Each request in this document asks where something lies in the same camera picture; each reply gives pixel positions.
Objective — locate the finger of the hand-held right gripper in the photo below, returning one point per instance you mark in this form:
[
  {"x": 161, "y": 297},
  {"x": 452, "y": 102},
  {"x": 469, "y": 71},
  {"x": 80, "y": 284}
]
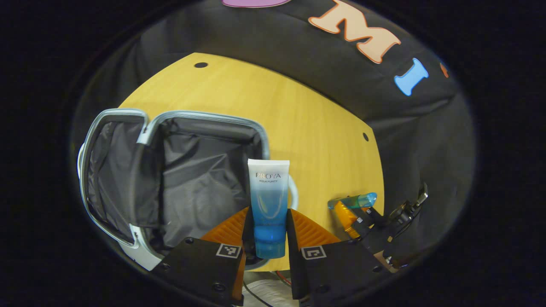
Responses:
[{"x": 345, "y": 219}]

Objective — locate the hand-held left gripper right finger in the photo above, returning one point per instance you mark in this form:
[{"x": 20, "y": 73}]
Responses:
[{"x": 293, "y": 256}]

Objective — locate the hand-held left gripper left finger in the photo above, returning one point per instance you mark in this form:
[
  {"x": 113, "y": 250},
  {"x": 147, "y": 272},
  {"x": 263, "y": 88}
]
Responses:
[{"x": 247, "y": 238}]

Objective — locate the small blue-capped clear bottle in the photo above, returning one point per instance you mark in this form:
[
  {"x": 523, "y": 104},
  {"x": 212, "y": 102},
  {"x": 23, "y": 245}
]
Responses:
[{"x": 358, "y": 199}]

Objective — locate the white and blue cream tube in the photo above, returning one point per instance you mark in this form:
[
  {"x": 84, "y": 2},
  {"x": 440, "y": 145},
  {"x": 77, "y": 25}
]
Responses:
[{"x": 268, "y": 204}]

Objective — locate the pale blue suitcase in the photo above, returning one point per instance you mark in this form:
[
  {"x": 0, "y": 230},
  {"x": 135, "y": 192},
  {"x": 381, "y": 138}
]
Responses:
[{"x": 200, "y": 187}]

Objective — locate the light grey cloth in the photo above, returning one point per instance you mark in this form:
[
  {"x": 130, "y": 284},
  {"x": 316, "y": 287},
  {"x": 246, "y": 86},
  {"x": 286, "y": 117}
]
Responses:
[{"x": 268, "y": 292}]

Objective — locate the black backdrop cloth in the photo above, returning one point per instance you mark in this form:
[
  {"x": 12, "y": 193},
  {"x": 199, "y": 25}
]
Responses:
[{"x": 277, "y": 42}]

